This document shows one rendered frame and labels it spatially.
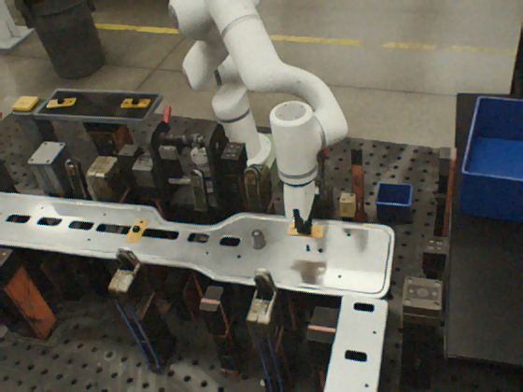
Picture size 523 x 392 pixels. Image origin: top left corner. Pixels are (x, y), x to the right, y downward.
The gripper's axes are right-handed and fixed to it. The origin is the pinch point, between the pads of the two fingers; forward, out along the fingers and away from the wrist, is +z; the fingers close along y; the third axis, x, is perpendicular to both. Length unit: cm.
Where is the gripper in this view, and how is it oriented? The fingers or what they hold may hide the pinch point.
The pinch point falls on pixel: (304, 223)
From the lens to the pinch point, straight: 131.7
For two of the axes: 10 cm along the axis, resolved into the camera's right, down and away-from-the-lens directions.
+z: 1.3, 7.2, 6.8
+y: -2.6, 6.8, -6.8
